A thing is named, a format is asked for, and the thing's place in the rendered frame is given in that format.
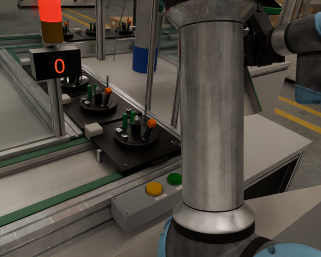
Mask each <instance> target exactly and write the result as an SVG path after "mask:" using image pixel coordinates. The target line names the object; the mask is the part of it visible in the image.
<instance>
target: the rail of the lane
mask: <svg viewBox="0 0 321 257"><path fill-rule="evenodd" d="M175 170H177V171H178V172H180V173H181V174H182V171H181V155H179V156H177V157H174V158H172V159H169V157H168V156H166V157H163V158H161V159H158V160H155V161H153V162H151V167H150V168H147V169H145V170H142V171H140V172H137V173H135V174H132V175H130V176H127V177H125V178H123V179H120V180H118V181H115V182H113V183H110V184H108V185H105V186H103V187H101V188H98V189H96V190H93V191H91V192H88V193H86V194H83V195H81V196H78V197H76V198H73V199H71V200H68V201H66V202H63V203H61V204H59V205H56V206H54V207H51V208H49V209H46V210H44V211H41V212H39V213H36V214H34V215H31V216H29V217H26V218H24V219H21V220H19V221H16V222H14V223H11V224H9V225H6V226H4V227H1V228H0V257H50V256H52V255H54V254H56V253H58V252H60V251H62V250H64V249H66V248H68V247H70V246H72V245H74V244H76V243H78V242H80V241H82V240H84V239H86V238H88V237H90V236H92V235H94V234H96V233H98V232H100V231H102V230H104V229H106V228H108V227H110V226H112V225H114V224H116V223H117V222H116V221H115V219H114V218H113V217H112V216H111V199H112V198H113V197H116V196H118V195H120V194H122V193H125V192H127V191H129V190H131V189H134V188H136V187H138V186H141V185H143V184H145V183H147V182H150V181H152V180H154V179H156V178H159V177H161V176H163V175H165V174H168V173H170V172H172V171H175Z"/></svg>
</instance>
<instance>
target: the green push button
mask: <svg viewBox="0 0 321 257"><path fill-rule="evenodd" d="M168 182H169V183H171V184H173V185H180V184H181V183H182V175H180V174H179V173H170V174H169V175H168Z"/></svg>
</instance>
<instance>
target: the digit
mask: <svg viewBox="0 0 321 257"><path fill-rule="evenodd" d="M49 63H50V73H51V77H55V76H62V75H69V67H68V54H67V53H59V54H49Z"/></svg>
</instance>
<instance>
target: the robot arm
mask: <svg viewBox="0 0 321 257"><path fill-rule="evenodd" d="M157 1H158V2H159V3H160V4H161V5H162V6H163V7H164V8H166V18H167V19H168V20H169V21H170V22H171V23H172V24H173V25H174V26H175V27H176V28H177V30H178V61H179V97H180V134H181V171H182V200H181V201H180V202H179V203H178V204H177V205H176V206H175V207H174V209H173V214H172V215H171V216H170V217H169V218H168V220H167V221H166V223H165V224H164V226H163V228H164V229H165V231H164V233H161V234H160V236H159V241H158V257H321V251H320V250H318V249H315V248H313V247H310V246H306V245H302V244H296V243H278V242H276V241H273V240H270V239H268V238H265V237H262V236H259V235H257V234H256V233H255V214H254V212H253V210H252V209H251V208H250V207H249V206H248V205H247V204H246V203H245V202H244V67H247V66H251V67H252V66H257V67H261V66H267V65H271V64H272V63H282V62H285V56H288V55H293V54H297V66H296V82H295V100H296V102H297V103H298V104H301V105H321V12H318V13H316V14H314V15H311V16H307V17H304V18H301V19H298V20H295V21H291V22H288V23H285V24H281V25H279V26H277V27H275V28H274V27H273V25H272V24H271V22H270V20H269V18H268V16H267V14H266V12H265V10H264V8H263V6H262V5H261V4H257V0H157ZM247 20H249V22H250V24H251V26H252V28H253V30H254V32H255V35H248V36H244V24H245V22H246V21H247Z"/></svg>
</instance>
